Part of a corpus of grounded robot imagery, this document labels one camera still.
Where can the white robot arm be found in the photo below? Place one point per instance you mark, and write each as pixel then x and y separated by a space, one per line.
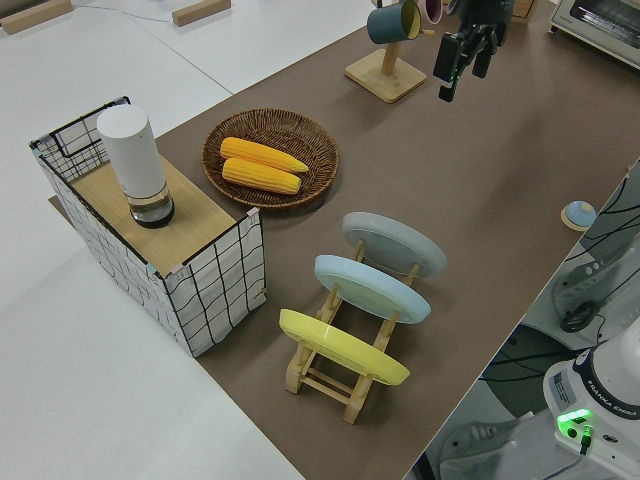
pixel 615 360

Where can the white cylinder bottle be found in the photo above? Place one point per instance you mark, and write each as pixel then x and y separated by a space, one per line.
pixel 132 150

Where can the wooden plate rack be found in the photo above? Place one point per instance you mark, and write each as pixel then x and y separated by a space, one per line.
pixel 325 387

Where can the dark teal mug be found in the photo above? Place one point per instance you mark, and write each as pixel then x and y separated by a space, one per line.
pixel 387 22

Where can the gray plate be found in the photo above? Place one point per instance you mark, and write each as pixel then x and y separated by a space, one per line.
pixel 395 240

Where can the wooden cabinet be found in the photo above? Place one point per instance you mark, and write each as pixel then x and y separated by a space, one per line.
pixel 525 9

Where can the pink mug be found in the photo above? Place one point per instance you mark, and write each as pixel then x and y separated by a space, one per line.
pixel 431 10

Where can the wooden board lid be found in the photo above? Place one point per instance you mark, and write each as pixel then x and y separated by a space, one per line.
pixel 190 220

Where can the white toaster oven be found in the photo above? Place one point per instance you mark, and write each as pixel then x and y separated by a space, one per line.
pixel 600 25

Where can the blue call bell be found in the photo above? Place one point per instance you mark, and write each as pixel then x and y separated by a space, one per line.
pixel 579 214

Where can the pink binder clip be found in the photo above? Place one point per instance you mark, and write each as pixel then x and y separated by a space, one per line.
pixel 253 214
pixel 177 271

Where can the wooden mug tree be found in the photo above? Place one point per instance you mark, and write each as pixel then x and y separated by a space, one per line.
pixel 385 75

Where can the light blue plate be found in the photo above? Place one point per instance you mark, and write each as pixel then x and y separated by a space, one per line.
pixel 370 287

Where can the wooden block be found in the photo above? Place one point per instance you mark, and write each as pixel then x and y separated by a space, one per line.
pixel 32 17
pixel 200 12

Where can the yellow corn cob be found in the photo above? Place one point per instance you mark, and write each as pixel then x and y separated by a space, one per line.
pixel 260 152
pixel 260 177

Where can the yellow plate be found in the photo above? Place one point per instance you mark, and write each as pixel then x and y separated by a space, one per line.
pixel 340 347

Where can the round wicker basket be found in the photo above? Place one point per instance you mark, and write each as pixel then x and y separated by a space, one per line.
pixel 320 150

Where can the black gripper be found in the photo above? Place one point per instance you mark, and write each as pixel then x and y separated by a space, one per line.
pixel 480 12

